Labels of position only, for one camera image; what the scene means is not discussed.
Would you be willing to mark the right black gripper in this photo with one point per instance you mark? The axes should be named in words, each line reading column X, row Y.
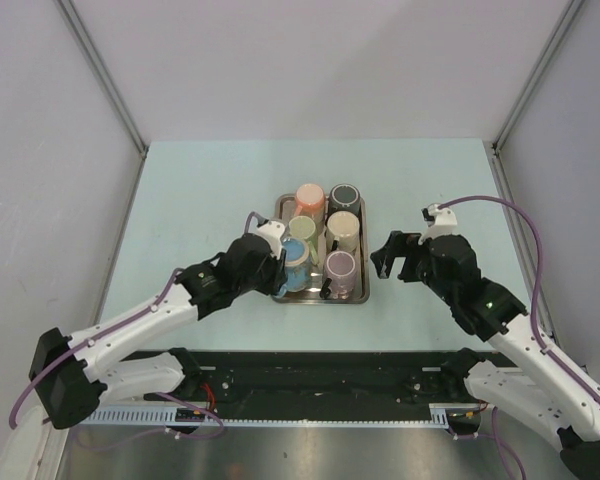
column 399, row 245

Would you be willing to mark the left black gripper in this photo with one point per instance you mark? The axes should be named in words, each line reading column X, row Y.
column 278, row 274

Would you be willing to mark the blue butterfly mug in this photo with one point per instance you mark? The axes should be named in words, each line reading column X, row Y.
column 301, row 258

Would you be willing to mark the cream mug black handle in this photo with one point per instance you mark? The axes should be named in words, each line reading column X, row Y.
column 343, row 230

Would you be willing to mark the purple mug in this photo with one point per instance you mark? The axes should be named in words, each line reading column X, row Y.
column 339, row 276

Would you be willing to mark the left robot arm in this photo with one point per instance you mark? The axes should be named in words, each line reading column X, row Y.
column 73, row 375

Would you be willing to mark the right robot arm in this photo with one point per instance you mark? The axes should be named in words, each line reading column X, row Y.
column 557, row 399

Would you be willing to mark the green mug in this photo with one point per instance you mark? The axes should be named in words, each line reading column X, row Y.
column 303, row 228

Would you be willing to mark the dark grey mug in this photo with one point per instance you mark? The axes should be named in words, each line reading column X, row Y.
column 344, row 198

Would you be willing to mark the pink orange mug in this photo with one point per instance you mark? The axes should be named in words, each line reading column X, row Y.
column 310, row 201

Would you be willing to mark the steel tray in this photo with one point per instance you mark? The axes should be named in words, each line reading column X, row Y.
column 361, row 291

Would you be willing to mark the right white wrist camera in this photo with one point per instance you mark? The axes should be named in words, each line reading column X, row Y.
column 441, row 221

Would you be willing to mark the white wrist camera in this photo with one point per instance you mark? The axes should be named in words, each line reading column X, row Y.
column 274, row 233
column 441, row 221

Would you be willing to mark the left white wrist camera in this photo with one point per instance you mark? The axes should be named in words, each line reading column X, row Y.
column 274, row 233

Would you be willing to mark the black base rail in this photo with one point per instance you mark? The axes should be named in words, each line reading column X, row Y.
column 318, row 383

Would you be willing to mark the white slotted cable duct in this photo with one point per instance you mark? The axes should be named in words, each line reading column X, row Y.
column 436, row 416

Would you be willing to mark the right aluminium frame post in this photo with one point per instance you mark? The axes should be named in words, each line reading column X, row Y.
column 557, row 37

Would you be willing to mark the aluminium frame post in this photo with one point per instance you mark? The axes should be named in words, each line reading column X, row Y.
column 96, row 63
column 557, row 37

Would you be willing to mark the left aluminium frame post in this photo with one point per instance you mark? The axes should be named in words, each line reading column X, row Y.
column 96, row 63

